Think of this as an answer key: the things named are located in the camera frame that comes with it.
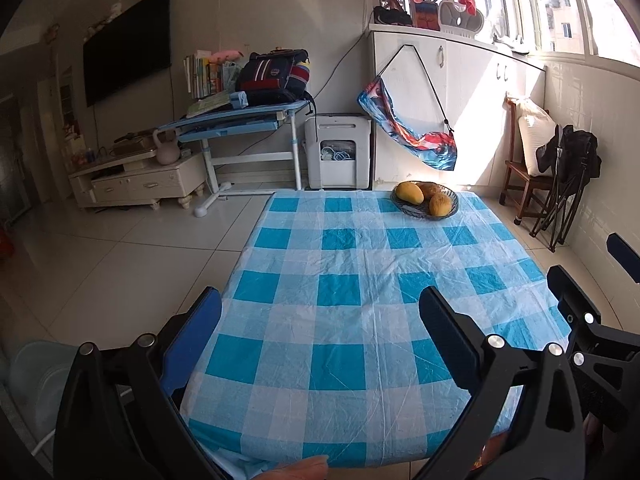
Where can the white pillow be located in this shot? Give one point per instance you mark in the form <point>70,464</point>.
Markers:
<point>535,135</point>

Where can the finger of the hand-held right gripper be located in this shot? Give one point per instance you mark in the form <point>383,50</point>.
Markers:
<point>575,305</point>
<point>625,257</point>

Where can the black shoes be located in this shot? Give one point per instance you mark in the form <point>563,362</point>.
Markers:
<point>392,16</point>

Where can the dark fruit basket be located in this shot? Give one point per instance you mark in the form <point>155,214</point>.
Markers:
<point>415,210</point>

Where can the white cabinet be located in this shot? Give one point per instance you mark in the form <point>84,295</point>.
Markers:
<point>470,90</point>

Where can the large flat book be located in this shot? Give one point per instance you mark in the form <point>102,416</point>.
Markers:
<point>210,106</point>

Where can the orange box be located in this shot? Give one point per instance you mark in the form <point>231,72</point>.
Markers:
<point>426,17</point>

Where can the black folding chair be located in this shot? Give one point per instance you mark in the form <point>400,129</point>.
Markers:
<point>575,155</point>

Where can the black television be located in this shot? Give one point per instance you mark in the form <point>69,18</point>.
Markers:
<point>127,45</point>

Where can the pale green trash bin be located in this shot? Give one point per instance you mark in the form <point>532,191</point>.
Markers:
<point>35,380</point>

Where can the pink kettlebell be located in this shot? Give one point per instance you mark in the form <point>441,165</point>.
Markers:
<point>167,150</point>

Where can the white air purifier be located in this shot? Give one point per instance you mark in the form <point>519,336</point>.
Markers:
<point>340,160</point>

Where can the cream television cabinet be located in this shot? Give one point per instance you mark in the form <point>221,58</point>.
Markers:
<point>140,182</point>

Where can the dark striped backpack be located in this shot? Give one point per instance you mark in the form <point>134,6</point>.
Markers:
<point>272,77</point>

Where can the blue checkered tablecloth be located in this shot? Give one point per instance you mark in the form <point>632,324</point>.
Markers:
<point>340,310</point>

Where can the person's leg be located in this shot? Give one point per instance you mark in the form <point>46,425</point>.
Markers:
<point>300,467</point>

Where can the row of books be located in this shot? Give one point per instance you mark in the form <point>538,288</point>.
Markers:
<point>202,77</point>

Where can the wooden chair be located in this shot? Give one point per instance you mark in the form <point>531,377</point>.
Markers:
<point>517,180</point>

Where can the small blue box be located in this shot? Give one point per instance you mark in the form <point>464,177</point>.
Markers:
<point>241,99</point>

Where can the brownish mango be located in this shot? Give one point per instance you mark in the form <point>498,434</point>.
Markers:
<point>431,189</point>

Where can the white plush toy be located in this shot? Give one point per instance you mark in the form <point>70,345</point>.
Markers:
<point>115,9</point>

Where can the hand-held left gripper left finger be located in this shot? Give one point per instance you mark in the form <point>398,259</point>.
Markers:
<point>195,340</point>

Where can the colourful printed bag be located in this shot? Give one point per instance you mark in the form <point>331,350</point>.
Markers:
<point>410,130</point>

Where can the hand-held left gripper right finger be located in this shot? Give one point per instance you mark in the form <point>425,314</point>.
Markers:
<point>450,335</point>

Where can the pink plush toy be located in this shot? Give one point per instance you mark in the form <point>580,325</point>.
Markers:
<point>225,56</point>

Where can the yellow mango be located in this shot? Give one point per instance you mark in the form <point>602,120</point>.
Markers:
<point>440,204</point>
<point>409,193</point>

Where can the blue study desk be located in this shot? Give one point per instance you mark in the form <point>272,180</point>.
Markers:
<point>235,125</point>

